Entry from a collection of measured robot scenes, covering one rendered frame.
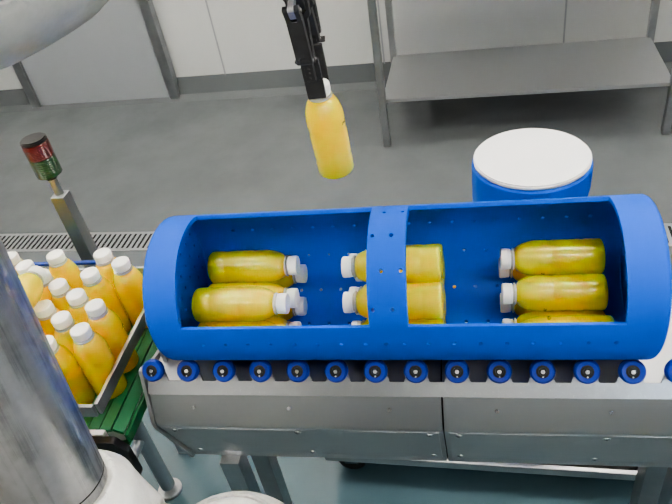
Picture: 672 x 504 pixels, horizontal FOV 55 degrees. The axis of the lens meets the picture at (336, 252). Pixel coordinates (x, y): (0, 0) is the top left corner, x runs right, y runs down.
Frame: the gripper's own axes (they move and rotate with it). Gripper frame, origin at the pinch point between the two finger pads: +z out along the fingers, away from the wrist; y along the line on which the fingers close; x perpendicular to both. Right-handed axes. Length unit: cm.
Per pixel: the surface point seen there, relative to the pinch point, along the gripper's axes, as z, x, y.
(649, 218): 24, -51, -13
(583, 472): 135, -52, -2
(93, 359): 42, 50, -26
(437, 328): 34.0, -17.3, -26.5
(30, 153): 25, 78, 22
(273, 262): 34.6, 14.3, -9.0
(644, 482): 109, -62, -16
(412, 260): 30.4, -13.2, -14.2
